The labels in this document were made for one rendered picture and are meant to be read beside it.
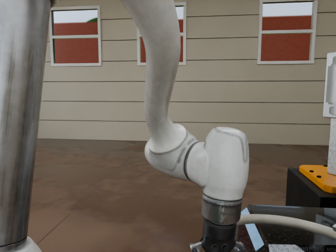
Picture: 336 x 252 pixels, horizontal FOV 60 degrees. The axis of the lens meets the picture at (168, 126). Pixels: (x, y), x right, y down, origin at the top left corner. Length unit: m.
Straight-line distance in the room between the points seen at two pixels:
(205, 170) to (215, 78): 6.52
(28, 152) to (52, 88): 7.69
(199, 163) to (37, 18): 0.42
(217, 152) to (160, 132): 0.14
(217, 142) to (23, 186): 0.38
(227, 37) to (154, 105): 6.66
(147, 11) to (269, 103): 6.89
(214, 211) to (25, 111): 0.43
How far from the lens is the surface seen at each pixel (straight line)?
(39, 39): 0.49
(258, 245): 1.13
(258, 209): 1.36
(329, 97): 2.08
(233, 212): 0.68
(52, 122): 8.23
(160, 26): 0.46
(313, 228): 1.08
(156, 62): 0.51
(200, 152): 0.66
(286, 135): 7.45
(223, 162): 0.63
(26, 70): 0.46
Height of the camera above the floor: 1.34
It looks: 8 degrees down
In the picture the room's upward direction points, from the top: straight up
